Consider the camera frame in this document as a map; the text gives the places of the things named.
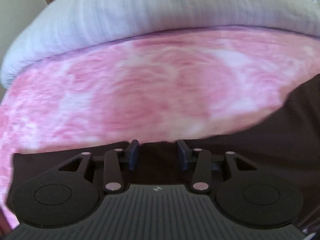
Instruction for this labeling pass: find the dark brown shirt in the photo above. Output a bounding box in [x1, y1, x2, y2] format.
[7, 76, 319, 239]

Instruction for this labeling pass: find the pink rose blanket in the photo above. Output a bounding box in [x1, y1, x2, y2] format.
[1, 27, 319, 228]

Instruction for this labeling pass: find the white striped duvet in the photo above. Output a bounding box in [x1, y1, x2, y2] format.
[1, 0, 319, 88]

